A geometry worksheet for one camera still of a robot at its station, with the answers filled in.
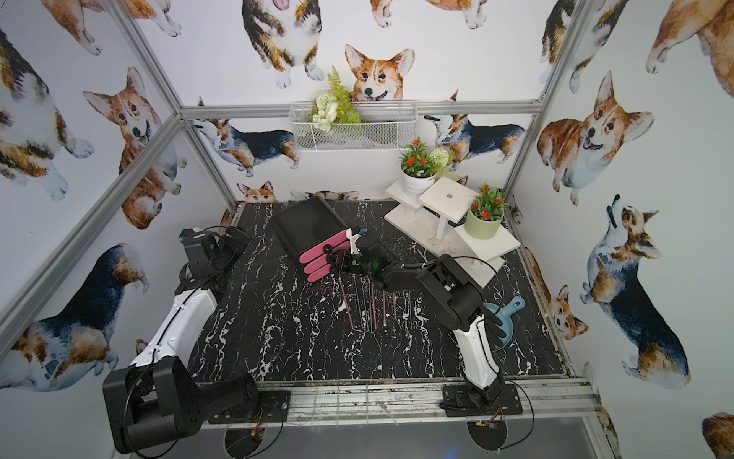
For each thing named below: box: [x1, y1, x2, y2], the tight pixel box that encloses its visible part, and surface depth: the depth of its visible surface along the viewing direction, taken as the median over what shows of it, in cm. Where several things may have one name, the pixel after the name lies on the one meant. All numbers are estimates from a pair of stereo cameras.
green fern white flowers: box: [307, 65, 362, 132], surface depth 82 cm
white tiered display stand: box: [383, 177, 521, 288], surface depth 97 cm
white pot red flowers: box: [397, 135, 450, 199], surface depth 93 cm
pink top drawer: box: [299, 230, 350, 264], surface depth 90 cm
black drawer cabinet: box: [272, 196, 351, 283], surface depth 92 cm
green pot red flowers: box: [464, 181, 509, 241], surface depth 85 cm
